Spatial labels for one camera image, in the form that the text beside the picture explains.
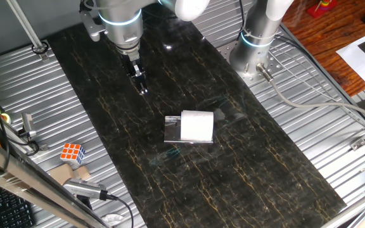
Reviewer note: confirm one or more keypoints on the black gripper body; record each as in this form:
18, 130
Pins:
133, 68

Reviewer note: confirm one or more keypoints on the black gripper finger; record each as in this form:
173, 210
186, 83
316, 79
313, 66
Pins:
141, 88
145, 87

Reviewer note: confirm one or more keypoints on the chrome metal roll shelf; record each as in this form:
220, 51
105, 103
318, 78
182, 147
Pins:
171, 133

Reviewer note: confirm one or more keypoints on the white toilet paper roll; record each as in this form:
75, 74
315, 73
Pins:
198, 126

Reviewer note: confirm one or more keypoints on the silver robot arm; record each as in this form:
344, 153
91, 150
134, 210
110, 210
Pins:
122, 19

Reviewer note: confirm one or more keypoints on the yellow green tape roll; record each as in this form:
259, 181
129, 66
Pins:
5, 118

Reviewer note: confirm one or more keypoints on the orange white Rubik's cube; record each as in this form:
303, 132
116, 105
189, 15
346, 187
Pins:
71, 152

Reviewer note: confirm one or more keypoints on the small wooden block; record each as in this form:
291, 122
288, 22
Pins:
83, 172

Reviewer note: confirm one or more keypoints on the slanted metal pole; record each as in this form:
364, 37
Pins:
27, 28

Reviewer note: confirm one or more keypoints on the large wooden block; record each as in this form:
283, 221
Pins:
60, 174

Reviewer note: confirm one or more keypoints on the crumpled white plastic bag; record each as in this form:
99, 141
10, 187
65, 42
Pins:
112, 219

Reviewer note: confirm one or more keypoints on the black marble pattern mat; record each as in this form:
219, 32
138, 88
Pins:
233, 190

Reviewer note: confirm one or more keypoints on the black computer keyboard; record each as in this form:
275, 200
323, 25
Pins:
8, 209

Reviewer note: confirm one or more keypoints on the brown wooden table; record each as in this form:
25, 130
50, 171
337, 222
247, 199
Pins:
328, 35

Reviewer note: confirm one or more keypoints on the white marker paper sheet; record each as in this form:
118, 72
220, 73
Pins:
353, 60

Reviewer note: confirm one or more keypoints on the silver depth camera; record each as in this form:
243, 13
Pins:
82, 188

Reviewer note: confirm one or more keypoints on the small grey camera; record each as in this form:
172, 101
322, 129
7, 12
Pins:
28, 123

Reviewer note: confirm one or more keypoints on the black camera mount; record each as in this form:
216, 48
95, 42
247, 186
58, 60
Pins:
84, 202

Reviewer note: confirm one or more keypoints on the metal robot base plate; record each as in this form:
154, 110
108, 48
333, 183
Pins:
274, 68

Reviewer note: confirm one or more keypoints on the aluminium frame beam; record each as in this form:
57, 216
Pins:
27, 183

